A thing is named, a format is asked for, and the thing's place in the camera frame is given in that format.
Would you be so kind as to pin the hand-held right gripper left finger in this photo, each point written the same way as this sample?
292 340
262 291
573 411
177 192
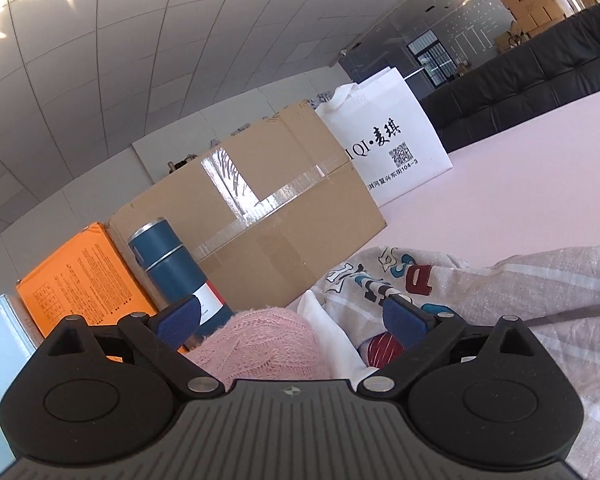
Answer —
182 317

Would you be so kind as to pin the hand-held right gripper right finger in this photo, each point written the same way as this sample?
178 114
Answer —
405 320

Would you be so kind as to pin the pink knitted sweater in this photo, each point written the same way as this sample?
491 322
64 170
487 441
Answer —
260 345

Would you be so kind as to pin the dark blue thermos bottle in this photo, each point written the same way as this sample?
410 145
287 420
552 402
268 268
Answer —
170 270

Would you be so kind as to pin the white cloth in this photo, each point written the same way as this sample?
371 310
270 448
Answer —
340 345

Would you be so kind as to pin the orange box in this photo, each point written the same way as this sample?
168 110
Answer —
80 280

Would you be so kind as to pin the brown taped cardboard box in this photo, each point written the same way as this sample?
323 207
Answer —
280 240

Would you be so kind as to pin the striped cartoon print bed sheet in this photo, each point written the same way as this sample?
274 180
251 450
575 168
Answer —
530 285

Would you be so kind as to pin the light blue cardboard box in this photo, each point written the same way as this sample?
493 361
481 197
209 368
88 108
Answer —
0 340

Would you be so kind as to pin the white tote bag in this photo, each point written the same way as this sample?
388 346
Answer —
395 125

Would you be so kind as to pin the dark framed glass door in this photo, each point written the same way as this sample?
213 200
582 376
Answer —
430 57

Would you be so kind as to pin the black sofa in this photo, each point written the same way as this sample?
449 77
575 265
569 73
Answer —
530 75

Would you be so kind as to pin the stack of cardboard boxes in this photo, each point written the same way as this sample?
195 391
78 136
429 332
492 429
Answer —
527 0

